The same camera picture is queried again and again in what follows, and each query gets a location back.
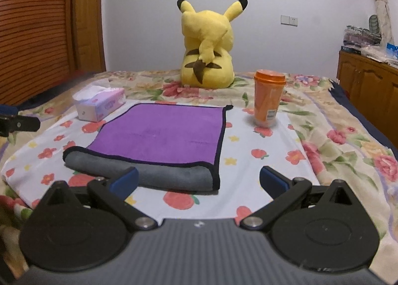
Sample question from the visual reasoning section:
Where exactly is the yellow Pikachu plush toy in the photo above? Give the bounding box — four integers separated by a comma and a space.
177, 0, 248, 89

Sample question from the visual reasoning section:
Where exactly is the stack of folded fabrics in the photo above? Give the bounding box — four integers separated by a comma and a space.
343, 25, 381, 47

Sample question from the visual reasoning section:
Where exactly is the purple and grey towel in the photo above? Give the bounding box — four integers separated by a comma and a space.
63, 103, 233, 192

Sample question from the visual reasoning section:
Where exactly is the wooden door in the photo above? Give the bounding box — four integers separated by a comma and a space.
72, 0, 106, 73

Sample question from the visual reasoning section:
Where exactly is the white wall switch socket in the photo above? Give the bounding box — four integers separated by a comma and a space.
280, 15, 298, 27

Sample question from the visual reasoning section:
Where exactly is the orange plastic cup with lid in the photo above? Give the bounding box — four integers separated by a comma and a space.
254, 70, 286, 127

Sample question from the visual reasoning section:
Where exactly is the wooden slatted wardrobe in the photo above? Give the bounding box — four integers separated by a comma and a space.
1, 0, 76, 105

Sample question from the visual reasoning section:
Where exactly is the pink tissue box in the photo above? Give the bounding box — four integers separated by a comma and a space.
73, 85, 125, 122

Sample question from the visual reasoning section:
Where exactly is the white fruit print cloth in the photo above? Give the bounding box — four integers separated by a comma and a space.
1, 107, 318, 221

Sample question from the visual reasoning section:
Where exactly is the blue white packet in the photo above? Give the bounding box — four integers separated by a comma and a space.
386, 43, 398, 60

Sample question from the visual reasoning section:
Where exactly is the wooden sideboard cabinet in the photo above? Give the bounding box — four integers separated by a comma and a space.
337, 51, 397, 146

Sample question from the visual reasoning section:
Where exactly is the floral bed blanket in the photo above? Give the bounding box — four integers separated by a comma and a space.
1, 70, 397, 284

